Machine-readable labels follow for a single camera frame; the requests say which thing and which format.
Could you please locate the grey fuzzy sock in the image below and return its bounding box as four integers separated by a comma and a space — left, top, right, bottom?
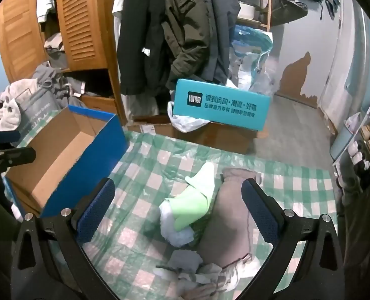
185, 167, 264, 300

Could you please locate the white grey towel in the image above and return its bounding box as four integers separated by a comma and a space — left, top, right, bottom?
0, 79, 37, 132

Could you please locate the white sock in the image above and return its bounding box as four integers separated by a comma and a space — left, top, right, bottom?
160, 208, 195, 247

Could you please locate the white door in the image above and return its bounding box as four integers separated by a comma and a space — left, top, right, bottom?
322, 0, 370, 132

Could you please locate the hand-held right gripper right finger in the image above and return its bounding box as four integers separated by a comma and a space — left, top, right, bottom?
241, 177, 345, 300

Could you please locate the black hanging coat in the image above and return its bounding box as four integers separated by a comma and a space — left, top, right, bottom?
116, 0, 173, 96

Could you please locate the blue cardboard box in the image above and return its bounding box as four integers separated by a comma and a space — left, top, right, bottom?
2, 104, 130, 221

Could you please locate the white plastic bag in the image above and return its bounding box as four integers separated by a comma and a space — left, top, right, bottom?
167, 101, 211, 133

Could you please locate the grey blue hanging coat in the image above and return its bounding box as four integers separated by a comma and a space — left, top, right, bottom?
194, 0, 242, 85

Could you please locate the green checked tablecloth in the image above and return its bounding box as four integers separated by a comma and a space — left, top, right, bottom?
11, 122, 340, 300

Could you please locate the wooden shelf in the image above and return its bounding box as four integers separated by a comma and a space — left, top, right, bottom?
229, 0, 273, 32

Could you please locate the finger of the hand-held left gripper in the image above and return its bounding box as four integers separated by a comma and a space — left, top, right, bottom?
0, 130, 21, 145
0, 148, 36, 182

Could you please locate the dark green knit sock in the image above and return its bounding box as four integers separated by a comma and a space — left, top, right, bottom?
155, 264, 232, 288

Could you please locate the dark hanging bag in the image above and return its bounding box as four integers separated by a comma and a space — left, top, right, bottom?
271, 0, 309, 27

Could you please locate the olive green hanging jacket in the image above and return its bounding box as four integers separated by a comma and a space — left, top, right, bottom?
163, 0, 212, 91

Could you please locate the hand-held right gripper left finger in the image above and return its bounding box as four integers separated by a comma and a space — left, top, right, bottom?
10, 177, 120, 300

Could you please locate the grey blue sock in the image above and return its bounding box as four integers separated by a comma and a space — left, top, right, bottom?
168, 250, 204, 272

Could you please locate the teal cardboard box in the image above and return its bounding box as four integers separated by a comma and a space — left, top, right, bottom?
168, 79, 272, 132

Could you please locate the light green cloth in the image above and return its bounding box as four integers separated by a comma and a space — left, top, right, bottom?
158, 162, 217, 232

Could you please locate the wooden wardrobe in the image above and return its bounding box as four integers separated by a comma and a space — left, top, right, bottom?
0, 0, 129, 126

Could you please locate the pile of grey clothes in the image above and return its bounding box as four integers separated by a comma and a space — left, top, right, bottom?
32, 33, 89, 107

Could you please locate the white container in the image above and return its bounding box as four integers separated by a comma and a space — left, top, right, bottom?
237, 1, 257, 21

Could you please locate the group of shoes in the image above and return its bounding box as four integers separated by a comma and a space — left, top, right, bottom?
336, 112, 370, 207

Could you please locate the clear plastic bag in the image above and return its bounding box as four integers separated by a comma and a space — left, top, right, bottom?
225, 26, 282, 96

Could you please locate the light blue container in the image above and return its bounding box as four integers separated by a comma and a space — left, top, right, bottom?
330, 125, 357, 163

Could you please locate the brown cardboard box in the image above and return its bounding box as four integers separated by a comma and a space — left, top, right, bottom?
127, 115, 267, 155

